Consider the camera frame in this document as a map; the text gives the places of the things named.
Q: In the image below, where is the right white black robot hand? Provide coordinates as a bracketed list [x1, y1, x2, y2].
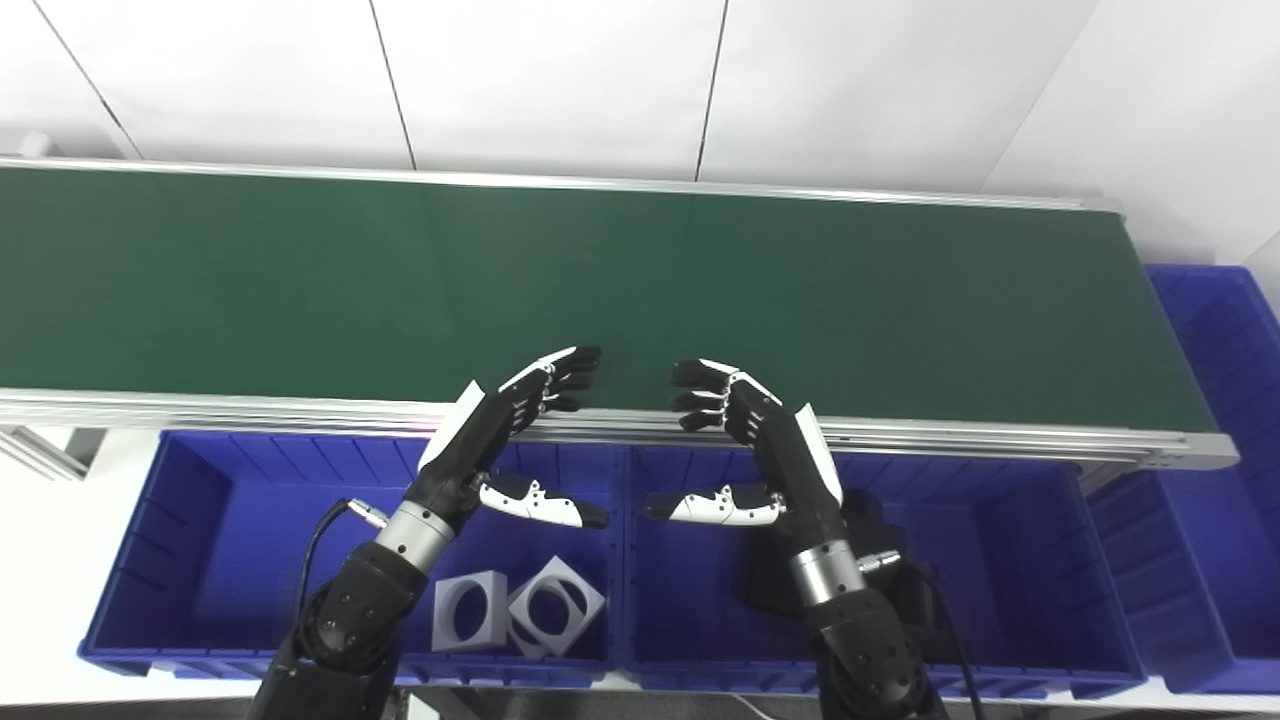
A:
[640, 358, 851, 561]

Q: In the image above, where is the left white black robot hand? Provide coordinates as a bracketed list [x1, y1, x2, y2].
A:
[405, 345, 609, 533]

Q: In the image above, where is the black irregular part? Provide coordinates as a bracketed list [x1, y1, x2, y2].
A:
[735, 490, 886, 611]

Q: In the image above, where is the blue plastic bin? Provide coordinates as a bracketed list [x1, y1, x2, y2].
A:
[1085, 263, 1280, 696]
[78, 430, 631, 691]
[615, 445, 1149, 701]

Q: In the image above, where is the aluminium conveyor leg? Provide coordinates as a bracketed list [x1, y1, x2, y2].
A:
[0, 425, 106, 481]

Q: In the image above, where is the black rectangular block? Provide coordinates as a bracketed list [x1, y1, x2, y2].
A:
[895, 562, 949, 661]

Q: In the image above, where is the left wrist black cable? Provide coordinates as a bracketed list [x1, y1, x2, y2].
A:
[295, 498, 389, 641]

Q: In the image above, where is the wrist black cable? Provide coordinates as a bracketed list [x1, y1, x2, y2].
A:
[860, 550, 976, 720]
[295, 498, 389, 641]

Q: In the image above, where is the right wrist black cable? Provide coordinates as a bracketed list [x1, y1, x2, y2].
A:
[860, 550, 976, 720]

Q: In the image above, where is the green conveyor belt aluminium frame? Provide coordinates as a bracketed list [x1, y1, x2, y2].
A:
[0, 155, 1241, 473]

